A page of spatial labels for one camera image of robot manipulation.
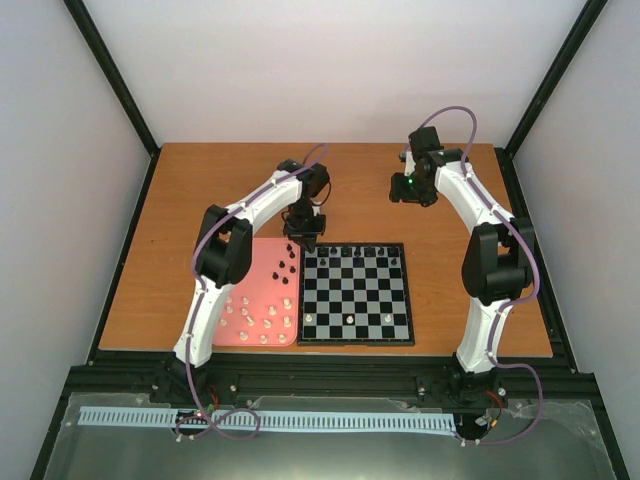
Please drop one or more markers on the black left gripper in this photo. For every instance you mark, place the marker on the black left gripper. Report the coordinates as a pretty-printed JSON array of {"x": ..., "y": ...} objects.
[{"x": 309, "y": 237}]

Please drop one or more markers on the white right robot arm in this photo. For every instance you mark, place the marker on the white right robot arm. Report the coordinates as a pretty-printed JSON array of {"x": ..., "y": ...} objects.
[{"x": 496, "y": 267}]

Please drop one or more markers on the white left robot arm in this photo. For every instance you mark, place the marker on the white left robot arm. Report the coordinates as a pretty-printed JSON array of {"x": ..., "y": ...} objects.
[{"x": 223, "y": 253}]

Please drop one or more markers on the black white chessboard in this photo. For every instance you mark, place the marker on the black white chessboard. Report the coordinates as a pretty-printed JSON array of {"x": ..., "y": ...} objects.
[{"x": 367, "y": 288}]

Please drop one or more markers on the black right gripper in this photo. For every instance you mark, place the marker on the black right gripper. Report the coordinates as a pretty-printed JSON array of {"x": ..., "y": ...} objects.
[{"x": 397, "y": 193}]

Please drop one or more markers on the pink plastic tray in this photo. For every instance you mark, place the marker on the pink plastic tray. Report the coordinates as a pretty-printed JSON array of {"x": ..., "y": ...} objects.
[{"x": 263, "y": 291}]

